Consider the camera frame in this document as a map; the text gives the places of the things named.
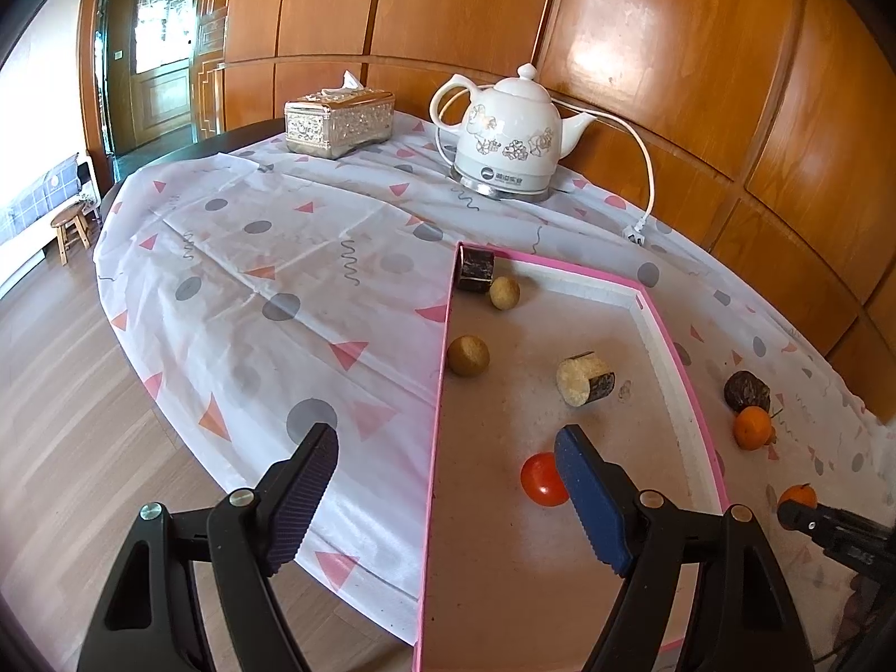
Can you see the white patterned tablecloth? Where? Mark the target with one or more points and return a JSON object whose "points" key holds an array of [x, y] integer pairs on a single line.
{"points": [[280, 238]]}

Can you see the ornate silver tissue box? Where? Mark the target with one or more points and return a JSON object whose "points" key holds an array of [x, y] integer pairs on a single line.
{"points": [[336, 122]]}

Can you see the dark wrinkled passion fruit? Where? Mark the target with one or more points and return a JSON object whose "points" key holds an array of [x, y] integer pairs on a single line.
{"points": [[747, 390]]}

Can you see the large orange tangerine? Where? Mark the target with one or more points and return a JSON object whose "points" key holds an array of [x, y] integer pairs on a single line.
{"points": [[752, 428]]}

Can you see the red tomato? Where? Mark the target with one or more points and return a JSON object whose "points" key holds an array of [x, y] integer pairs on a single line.
{"points": [[540, 479]]}

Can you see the white tissue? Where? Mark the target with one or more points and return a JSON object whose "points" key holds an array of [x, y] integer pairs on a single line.
{"points": [[350, 82]]}

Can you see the blue plaid sofa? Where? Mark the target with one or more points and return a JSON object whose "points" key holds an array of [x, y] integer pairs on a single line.
{"points": [[35, 199]]}

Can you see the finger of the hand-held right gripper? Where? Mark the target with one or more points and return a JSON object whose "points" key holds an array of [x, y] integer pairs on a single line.
{"points": [[847, 535]]}

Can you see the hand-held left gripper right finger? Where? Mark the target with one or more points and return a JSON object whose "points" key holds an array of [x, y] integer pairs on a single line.
{"points": [[591, 497]]}

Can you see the pink rimmed shallow tray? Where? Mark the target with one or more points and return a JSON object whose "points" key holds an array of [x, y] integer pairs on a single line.
{"points": [[504, 574]]}

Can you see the tan longan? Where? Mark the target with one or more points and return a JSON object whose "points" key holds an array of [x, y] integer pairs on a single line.
{"points": [[467, 355], [505, 292]]}

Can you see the white floral electric kettle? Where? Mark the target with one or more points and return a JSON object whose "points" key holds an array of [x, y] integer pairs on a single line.
{"points": [[511, 126]]}

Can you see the wooden door with glass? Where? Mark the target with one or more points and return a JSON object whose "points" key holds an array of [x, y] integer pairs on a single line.
{"points": [[161, 105]]}

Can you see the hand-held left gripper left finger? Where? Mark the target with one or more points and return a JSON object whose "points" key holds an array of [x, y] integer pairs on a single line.
{"points": [[301, 504]]}

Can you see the sugarcane piece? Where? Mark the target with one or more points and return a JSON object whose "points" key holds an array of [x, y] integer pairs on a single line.
{"points": [[586, 379], [476, 269]]}

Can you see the small orange tangerine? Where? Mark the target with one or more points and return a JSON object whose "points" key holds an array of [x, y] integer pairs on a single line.
{"points": [[798, 494]]}

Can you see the small wooden stool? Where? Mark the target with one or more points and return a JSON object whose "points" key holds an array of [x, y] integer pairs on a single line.
{"points": [[70, 224]]}

